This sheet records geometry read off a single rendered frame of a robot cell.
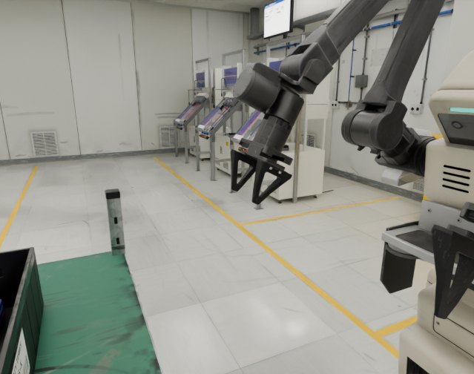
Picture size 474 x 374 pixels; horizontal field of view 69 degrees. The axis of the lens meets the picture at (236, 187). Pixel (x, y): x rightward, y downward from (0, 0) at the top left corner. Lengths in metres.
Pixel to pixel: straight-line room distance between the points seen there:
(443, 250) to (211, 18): 7.89
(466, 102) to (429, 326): 0.49
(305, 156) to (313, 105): 0.61
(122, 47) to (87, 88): 1.06
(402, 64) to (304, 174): 3.51
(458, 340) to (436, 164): 0.35
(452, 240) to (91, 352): 0.48
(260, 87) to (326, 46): 0.15
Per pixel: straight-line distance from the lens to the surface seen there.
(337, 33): 0.69
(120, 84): 7.50
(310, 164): 4.27
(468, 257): 0.38
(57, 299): 0.73
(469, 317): 0.84
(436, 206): 0.77
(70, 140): 7.51
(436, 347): 0.88
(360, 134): 0.76
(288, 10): 4.16
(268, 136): 0.62
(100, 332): 0.62
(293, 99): 0.63
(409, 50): 0.82
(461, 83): 0.70
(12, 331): 0.47
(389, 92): 0.78
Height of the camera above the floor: 1.31
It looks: 16 degrees down
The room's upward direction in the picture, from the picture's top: straight up
